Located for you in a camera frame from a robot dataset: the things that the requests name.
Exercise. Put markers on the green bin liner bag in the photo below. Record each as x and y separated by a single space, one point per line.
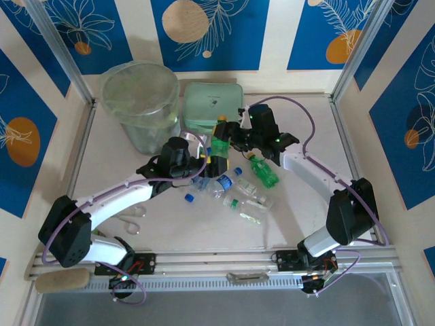
136 120

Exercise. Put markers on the clear bottle green neck label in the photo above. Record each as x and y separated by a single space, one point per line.
234 203

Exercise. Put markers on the grey metal sheet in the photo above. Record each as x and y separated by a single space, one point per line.
217 309

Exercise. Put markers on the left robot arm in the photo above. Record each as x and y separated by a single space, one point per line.
112 200

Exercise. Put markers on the small clear bottle white label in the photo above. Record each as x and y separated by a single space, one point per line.
247 186

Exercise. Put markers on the small metal bracket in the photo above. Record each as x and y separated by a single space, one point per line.
247 276

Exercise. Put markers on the mint green zip pouch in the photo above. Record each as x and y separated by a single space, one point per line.
204 102

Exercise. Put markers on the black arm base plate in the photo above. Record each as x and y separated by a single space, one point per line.
282 261
147 265

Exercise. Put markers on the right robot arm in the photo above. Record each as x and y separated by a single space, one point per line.
312 173

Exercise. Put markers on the black connector board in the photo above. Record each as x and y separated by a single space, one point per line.
117 282
311 283

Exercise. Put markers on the blue label bottle blue cap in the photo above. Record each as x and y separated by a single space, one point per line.
226 183

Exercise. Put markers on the aluminium side rail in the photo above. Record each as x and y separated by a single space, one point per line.
85 136
338 115

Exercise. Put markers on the clear plastic bin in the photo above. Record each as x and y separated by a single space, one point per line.
146 139

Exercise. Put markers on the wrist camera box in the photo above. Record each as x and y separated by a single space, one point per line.
192 137
243 115

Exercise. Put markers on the beige foam pad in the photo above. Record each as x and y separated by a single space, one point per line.
63 280

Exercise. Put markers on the green soda bottle yellow cap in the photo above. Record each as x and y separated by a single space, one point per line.
265 171
220 146

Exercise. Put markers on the crushed blue label bottle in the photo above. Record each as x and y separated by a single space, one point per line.
200 184

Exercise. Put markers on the aluminium frame post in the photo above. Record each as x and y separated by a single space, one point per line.
358 51
62 51

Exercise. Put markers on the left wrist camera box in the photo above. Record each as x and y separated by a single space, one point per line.
192 137

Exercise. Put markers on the clear bottle white green label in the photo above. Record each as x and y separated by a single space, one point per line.
260 202

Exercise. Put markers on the long aluminium base rail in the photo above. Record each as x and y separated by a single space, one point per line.
210 259

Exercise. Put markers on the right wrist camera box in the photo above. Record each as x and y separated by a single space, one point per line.
243 115

